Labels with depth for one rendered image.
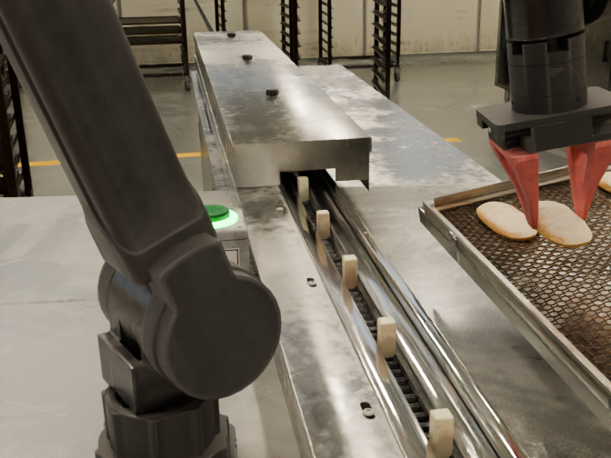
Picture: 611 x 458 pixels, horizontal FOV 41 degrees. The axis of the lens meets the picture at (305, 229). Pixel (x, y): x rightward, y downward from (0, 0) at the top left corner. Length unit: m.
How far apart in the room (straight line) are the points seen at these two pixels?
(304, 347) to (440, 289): 0.25
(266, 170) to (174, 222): 0.60
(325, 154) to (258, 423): 0.50
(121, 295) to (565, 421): 0.35
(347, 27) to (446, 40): 0.97
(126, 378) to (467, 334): 0.37
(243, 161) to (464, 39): 7.12
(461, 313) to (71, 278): 0.42
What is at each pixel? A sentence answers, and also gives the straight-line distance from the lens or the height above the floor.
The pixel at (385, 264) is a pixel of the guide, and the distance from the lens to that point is 0.80.
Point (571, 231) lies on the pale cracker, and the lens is 0.67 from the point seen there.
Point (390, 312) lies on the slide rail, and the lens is 0.73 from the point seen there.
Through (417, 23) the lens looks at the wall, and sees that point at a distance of 7.94.
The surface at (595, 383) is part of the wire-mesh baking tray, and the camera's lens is 0.56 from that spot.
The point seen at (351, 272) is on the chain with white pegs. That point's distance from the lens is 0.80.
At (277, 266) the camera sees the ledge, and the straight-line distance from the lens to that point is 0.80.
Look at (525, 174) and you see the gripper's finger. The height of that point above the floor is 0.99.
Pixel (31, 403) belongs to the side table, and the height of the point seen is 0.82.
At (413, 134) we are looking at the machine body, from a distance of 1.52.
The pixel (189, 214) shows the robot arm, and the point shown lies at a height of 1.02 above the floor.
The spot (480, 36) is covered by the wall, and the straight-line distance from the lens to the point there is 8.16.
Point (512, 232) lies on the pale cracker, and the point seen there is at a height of 0.90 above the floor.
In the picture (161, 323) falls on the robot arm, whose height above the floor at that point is 0.97.
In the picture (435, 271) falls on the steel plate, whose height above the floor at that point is 0.82.
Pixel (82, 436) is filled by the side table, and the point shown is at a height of 0.82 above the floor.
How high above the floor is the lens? 1.17
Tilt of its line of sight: 20 degrees down
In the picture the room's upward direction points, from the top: 1 degrees counter-clockwise
